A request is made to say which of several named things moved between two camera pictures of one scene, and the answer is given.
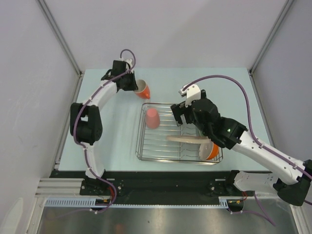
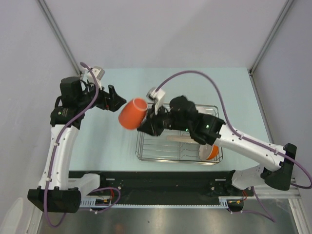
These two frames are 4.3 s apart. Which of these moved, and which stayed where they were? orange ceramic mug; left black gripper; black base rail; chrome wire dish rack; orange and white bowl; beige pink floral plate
Moved: left black gripper; orange ceramic mug
Stayed: beige pink floral plate; orange and white bowl; black base rail; chrome wire dish rack
